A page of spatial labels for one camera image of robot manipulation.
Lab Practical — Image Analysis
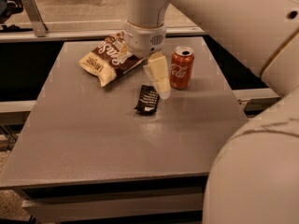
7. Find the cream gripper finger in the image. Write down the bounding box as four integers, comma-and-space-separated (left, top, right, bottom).
143, 64, 159, 92
148, 51, 171, 100

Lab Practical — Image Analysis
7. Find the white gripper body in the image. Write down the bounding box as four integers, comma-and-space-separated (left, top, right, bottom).
123, 21, 166, 58

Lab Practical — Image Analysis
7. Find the black rxbar chocolate bar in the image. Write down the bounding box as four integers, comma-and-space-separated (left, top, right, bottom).
135, 85, 160, 115

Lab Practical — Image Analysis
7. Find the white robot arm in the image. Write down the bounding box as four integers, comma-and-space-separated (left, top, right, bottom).
126, 0, 299, 224

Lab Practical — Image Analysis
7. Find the red coke can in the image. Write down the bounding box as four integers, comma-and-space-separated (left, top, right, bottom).
170, 46, 194, 90

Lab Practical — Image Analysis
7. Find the brown white chip bag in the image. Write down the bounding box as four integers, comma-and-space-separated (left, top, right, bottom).
78, 33, 143, 87

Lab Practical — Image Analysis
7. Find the grey table drawer front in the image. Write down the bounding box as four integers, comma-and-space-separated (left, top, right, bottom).
22, 192, 203, 223

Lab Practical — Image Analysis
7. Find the left metal railing bracket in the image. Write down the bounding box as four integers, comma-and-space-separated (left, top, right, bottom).
21, 0, 48, 37

